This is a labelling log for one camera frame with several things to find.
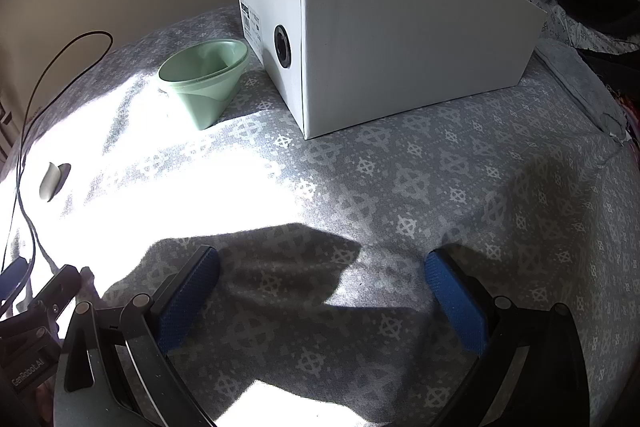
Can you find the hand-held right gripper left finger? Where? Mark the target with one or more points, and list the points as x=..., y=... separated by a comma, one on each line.
x=187, y=302

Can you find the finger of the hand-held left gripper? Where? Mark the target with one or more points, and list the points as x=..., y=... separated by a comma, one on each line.
x=14, y=276
x=60, y=289

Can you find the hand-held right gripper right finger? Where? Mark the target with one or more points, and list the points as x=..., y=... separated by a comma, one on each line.
x=457, y=307

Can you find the white cardboard box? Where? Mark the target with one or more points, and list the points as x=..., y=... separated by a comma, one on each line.
x=400, y=32

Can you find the small white case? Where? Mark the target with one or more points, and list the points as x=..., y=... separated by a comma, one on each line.
x=49, y=182

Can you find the grey printed blanket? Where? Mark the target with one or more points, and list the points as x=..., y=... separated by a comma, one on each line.
x=400, y=187

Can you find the green plastic cup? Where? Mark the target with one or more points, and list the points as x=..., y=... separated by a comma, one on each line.
x=205, y=92

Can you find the grey towel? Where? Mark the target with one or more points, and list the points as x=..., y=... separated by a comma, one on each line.
x=575, y=77

